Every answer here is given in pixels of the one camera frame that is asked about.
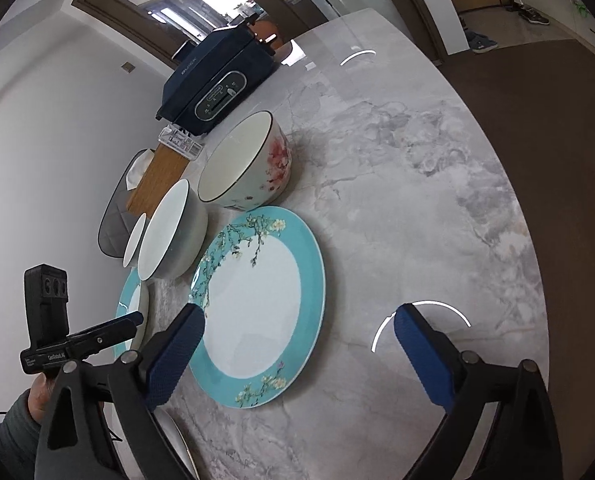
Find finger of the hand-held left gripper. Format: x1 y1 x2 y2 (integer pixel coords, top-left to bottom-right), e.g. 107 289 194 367
66 311 144 361

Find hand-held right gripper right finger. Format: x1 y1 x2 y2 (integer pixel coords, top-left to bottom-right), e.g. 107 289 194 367
393 303 564 480

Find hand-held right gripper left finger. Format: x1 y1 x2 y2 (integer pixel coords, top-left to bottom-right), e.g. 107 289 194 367
34 304 207 480

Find small teal rim plate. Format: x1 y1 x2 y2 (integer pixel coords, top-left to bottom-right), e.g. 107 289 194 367
114 267 150 356

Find white gold rim plate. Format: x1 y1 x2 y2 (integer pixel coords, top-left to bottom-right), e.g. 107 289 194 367
154 407 200 480

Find small white bowl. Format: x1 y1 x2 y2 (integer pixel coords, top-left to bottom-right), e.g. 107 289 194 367
122 212 149 268

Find large teal floral plate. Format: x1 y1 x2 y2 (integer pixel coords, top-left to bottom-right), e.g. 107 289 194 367
187 206 325 409

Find white grey bowl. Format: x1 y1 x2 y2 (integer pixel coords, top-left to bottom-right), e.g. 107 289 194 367
137 178 209 281

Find large pink floral bowl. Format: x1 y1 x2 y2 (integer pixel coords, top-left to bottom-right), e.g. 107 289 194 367
197 110 294 211

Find person's left forearm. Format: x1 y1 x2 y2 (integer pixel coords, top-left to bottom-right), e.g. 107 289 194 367
0 390 44 480

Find person's left hand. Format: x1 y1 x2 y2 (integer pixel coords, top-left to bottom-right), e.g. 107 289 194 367
30 375 57 423

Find grey padded chair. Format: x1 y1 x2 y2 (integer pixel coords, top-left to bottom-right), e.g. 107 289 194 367
97 149 150 258

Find wooden tissue box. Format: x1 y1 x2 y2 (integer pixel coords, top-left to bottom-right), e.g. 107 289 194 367
127 145 203 216

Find white tissue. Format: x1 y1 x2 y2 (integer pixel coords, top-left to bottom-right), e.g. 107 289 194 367
126 152 155 191

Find white blue printed carton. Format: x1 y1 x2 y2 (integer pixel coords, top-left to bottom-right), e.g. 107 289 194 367
158 122 206 159

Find navy electric grill appliance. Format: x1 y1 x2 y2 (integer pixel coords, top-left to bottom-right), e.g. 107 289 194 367
156 27 278 136

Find blue sneaker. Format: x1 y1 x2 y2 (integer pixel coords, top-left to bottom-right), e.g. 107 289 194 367
465 30 499 54

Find orange round object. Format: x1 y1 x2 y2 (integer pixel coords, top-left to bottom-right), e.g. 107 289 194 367
251 17 279 43

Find dark sneaker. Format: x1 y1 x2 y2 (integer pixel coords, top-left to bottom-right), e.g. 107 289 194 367
519 4 551 26

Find brown door frame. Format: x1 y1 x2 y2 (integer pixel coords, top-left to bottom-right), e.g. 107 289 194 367
71 0 448 68

